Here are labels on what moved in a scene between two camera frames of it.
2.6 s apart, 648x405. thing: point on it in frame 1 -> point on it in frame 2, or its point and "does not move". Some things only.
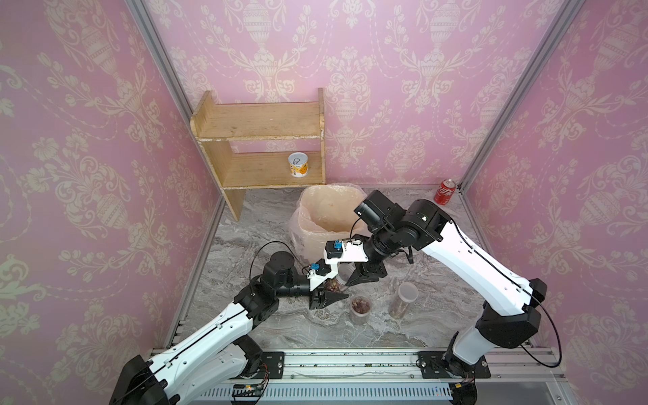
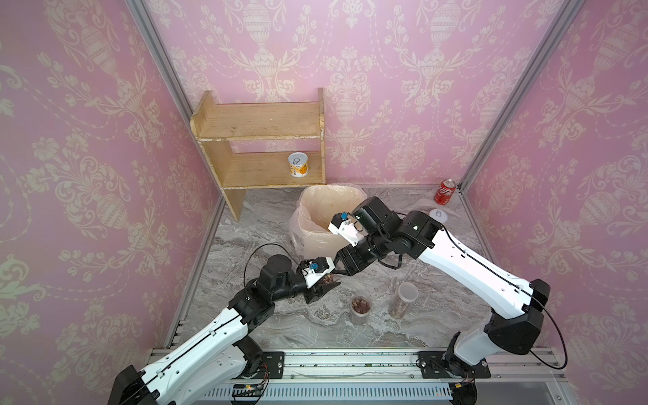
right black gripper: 364,273 -> 349,258
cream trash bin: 322,213 does not move
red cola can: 445,191 does not move
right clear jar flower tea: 398,306 does not move
